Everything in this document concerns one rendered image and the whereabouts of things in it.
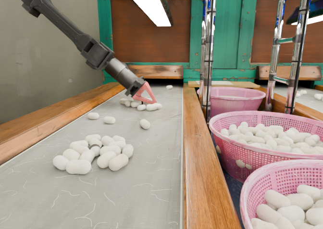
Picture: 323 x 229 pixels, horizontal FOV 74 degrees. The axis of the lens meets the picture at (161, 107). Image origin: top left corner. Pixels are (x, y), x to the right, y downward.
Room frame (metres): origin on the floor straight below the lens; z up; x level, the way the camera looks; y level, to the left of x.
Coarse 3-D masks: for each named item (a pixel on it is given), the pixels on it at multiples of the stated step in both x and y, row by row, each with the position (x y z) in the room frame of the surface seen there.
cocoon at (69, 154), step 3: (66, 150) 0.34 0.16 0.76; (69, 150) 0.34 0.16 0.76; (72, 150) 0.34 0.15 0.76; (63, 153) 0.34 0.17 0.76; (66, 153) 0.33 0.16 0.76; (69, 153) 0.33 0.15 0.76; (72, 153) 0.33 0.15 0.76; (75, 153) 0.33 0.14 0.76; (78, 153) 0.33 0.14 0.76; (66, 156) 0.33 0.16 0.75; (69, 156) 0.33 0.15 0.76; (72, 156) 0.32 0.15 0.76; (75, 156) 0.33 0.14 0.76; (78, 156) 0.33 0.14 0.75; (69, 159) 0.32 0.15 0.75; (78, 159) 0.33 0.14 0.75
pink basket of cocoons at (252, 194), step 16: (288, 160) 0.29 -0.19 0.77; (304, 160) 0.29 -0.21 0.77; (320, 160) 0.29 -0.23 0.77; (256, 176) 0.25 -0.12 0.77; (272, 176) 0.27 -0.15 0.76; (288, 176) 0.28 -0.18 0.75; (304, 176) 0.28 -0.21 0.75; (256, 192) 0.24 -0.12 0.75; (288, 192) 0.27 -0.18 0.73; (240, 208) 0.19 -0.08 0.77; (256, 208) 0.23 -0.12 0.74
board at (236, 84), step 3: (189, 81) 1.15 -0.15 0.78; (192, 81) 1.15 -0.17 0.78; (195, 81) 1.15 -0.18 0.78; (231, 81) 1.15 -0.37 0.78; (234, 81) 1.15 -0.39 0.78; (237, 81) 1.15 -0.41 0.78; (240, 81) 1.15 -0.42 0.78; (189, 84) 1.04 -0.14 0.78; (192, 84) 1.04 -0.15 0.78; (195, 84) 1.04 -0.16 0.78; (198, 84) 1.04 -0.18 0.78; (234, 84) 1.04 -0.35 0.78; (237, 84) 1.04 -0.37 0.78; (240, 84) 1.04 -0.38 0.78; (243, 84) 1.04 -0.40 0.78; (246, 84) 1.04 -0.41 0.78; (249, 84) 1.04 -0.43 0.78; (252, 84) 1.04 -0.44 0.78; (255, 84) 1.04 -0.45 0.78; (237, 87) 1.01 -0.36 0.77; (240, 87) 1.01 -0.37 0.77; (243, 87) 1.01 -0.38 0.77; (246, 87) 1.01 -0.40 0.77; (249, 87) 1.00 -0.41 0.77; (252, 87) 1.00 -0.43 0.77; (255, 87) 1.00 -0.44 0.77; (258, 87) 1.00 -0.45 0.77
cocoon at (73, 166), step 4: (72, 160) 0.30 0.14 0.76; (76, 160) 0.30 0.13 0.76; (80, 160) 0.30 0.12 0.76; (84, 160) 0.30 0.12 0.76; (68, 164) 0.30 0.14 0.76; (72, 164) 0.30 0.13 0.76; (76, 164) 0.30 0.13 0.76; (80, 164) 0.29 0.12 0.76; (84, 164) 0.30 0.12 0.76; (88, 164) 0.30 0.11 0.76; (68, 168) 0.29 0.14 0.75; (72, 168) 0.29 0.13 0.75; (76, 168) 0.29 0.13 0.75; (80, 168) 0.29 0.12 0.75; (84, 168) 0.29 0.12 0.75; (88, 168) 0.30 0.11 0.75; (68, 172) 0.29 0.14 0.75; (72, 172) 0.29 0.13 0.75; (76, 172) 0.29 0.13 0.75; (80, 172) 0.29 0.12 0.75; (84, 172) 0.29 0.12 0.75
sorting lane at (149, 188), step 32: (128, 96) 0.93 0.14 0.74; (160, 96) 0.93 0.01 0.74; (64, 128) 0.51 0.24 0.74; (96, 128) 0.51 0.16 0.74; (128, 128) 0.51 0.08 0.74; (160, 128) 0.51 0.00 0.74; (32, 160) 0.34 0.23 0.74; (96, 160) 0.34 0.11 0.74; (128, 160) 0.34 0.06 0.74; (160, 160) 0.34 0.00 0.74; (0, 192) 0.25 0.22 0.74; (32, 192) 0.25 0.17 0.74; (64, 192) 0.25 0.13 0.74; (96, 192) 0.25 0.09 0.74; (128, 192) 0.25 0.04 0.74; (160, 192) 0.25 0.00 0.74; (0, 224) 0.20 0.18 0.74; (32, 224) 0.20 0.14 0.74; (64, 224) 0.20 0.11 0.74; (96, 224) 0.20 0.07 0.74; (128, 224) 0.20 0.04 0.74; (160, 224) 0.20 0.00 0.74
